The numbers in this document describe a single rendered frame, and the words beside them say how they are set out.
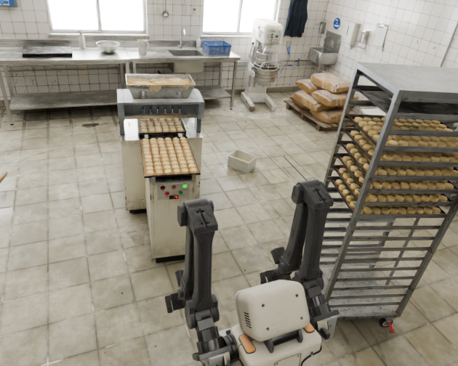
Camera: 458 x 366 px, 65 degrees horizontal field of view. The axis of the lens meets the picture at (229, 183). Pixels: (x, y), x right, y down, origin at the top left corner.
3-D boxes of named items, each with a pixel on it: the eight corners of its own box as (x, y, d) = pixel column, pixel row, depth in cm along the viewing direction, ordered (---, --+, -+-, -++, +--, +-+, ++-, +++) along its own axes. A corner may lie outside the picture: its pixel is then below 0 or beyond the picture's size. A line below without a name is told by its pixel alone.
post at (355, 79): (299, 274, 296) (358, 63, 204) (299, 271, 298) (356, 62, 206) (303, 273, 296) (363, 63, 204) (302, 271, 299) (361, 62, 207)
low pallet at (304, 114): (282, 106, 655) (283, 100, 649) (318, 102, 687) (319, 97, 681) (323, 133, 566) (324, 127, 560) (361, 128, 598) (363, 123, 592)
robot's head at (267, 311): (315, 326, 118) (305, 280, 119) (257, 346, 110) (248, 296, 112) (293, 319, 131) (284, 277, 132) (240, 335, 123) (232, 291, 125)
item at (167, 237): (146, 215, 360) (142, 133, 312) (180, 212, 369) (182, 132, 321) (152, 266, 304) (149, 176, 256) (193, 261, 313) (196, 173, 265)
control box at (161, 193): (157, 197, 268) (156, 181, 261) (189, 195, 275) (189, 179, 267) (157, 200, 265) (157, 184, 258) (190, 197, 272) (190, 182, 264)
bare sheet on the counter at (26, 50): (22, 54, 466) (22, 53, 466) (23, 46, 497) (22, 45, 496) (72, 53, 489) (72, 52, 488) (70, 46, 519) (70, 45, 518)
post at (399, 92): (318, 321, 259) (399, 89, 167) (316, 317, 261) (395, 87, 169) (321, 321, 259) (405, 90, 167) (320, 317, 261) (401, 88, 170)
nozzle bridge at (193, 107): (119, 124, 335) (116, 88, 317) (196, 123, 355) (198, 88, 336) (120, 140, 309) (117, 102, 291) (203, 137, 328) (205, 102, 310)
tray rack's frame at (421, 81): (315, 330, 262) (400, 91, 165) (296, 276, 304) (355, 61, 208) (397, 325, 271) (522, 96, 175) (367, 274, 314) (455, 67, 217)
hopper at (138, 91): (126, 89, 318) (125, 73, 310) (189, 89, 332) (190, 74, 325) (127, 102, 295) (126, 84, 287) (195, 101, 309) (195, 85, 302)
